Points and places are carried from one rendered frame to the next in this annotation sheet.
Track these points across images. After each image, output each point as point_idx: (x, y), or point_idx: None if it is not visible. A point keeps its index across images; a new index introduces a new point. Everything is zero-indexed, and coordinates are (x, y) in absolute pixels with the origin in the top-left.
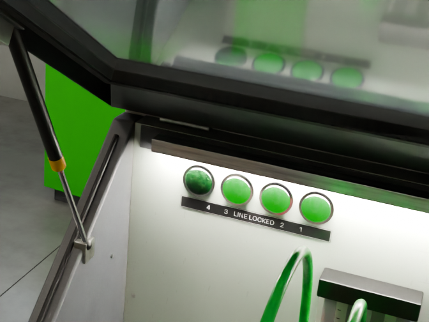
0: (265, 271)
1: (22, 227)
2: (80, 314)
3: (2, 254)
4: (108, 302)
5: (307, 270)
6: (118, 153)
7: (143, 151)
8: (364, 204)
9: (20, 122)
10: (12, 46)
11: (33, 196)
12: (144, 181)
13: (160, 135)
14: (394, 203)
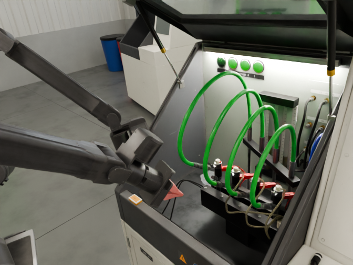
0: (245, 94)
1: None
2: (180, 106)
3: None
4: (195, 106)
5: (242, 84)
6: (194, 53)
7: (205, 53)
8: (274, 63)
9: None
10: (137, 7)
11: None
12: (206, 64)
13: (207, 46)
14: (281, 59)
